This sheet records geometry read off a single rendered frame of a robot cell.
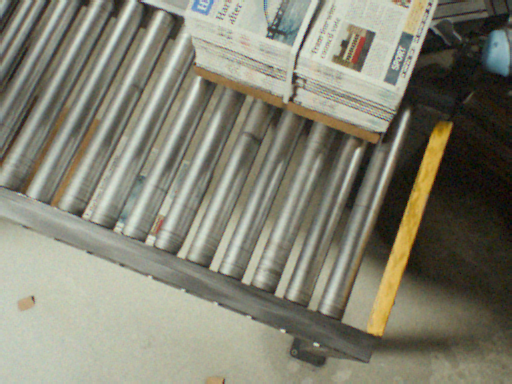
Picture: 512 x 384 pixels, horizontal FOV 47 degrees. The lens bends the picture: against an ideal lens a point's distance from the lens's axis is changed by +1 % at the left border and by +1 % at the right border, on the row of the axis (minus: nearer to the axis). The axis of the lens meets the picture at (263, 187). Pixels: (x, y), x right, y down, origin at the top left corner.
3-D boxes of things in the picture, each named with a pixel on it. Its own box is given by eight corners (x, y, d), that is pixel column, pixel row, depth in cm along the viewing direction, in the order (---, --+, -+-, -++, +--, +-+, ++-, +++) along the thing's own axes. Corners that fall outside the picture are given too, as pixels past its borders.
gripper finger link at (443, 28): (437, -1, 119) (470, 31, 117) (428, 15, 125) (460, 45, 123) (426, 9, 118) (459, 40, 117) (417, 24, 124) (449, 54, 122)
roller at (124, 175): (209, 34, 125) (207, 21, 120) (113, 238, 113) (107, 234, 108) (187, 25, 125) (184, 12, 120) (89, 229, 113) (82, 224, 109)
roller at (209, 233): (294, 66, 124) (298, 55, 119) (206, 276, 112) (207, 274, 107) (272, 56, 123) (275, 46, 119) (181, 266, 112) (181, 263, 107)
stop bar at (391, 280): (452, 126, 115) (455, 122, 113) (381, 340, 104) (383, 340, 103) (435, 120, 115) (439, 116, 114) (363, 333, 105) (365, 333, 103)
